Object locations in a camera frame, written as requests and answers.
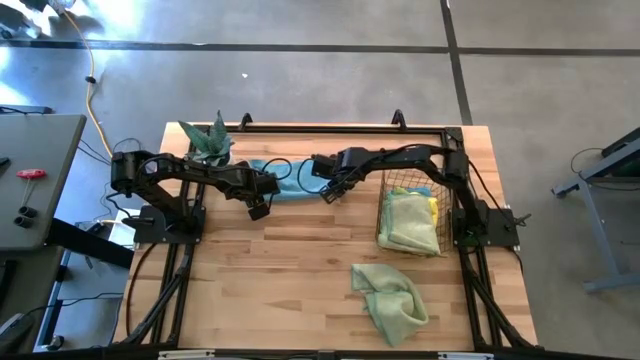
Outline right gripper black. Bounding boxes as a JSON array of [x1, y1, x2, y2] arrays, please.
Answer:
[[319, 147, 364, 205]]

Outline black aluminium table frame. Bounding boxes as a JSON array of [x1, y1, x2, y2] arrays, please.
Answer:
[[112, 109, 539, 360]]

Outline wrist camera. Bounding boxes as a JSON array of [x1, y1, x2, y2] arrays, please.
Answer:
[[248, 198, 272, 222], [311, 154, 337, 180]]

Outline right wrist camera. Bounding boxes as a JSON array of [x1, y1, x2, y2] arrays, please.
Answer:
[[311, 154, 337, 180]]

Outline grey side table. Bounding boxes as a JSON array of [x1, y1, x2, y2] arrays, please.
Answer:
[[0, 113, 87, 251]]

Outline black flat bar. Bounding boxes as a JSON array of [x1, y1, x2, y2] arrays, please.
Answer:
[[46, 217, 136, 270]]

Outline artificial green succulent plant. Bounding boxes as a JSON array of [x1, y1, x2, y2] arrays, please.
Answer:
[[178, 110, 236, 167]]

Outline pale green microfiber towel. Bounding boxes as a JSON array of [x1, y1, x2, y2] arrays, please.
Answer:
[[377, 188, 442, 257], [349, 263, 430, 348]]

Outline red-handled tool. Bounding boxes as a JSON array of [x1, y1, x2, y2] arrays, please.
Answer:
[[15, 168, 47, 206]]

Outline copper wire basket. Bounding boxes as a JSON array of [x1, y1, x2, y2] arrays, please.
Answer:
[[375, 168, 457, 257]]

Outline grey metal stand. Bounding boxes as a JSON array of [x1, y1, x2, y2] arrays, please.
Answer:
[[551, 127, 640, 294]]

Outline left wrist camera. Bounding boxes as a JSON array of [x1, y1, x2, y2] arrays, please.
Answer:
[[248, 198, 272, 222]]

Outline yellow floor cable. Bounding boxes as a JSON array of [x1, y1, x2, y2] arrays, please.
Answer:
[[62, 12, 114, 156]]

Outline black floor cable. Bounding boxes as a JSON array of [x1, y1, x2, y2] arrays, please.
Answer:
[[569, 146, 640, 194]]

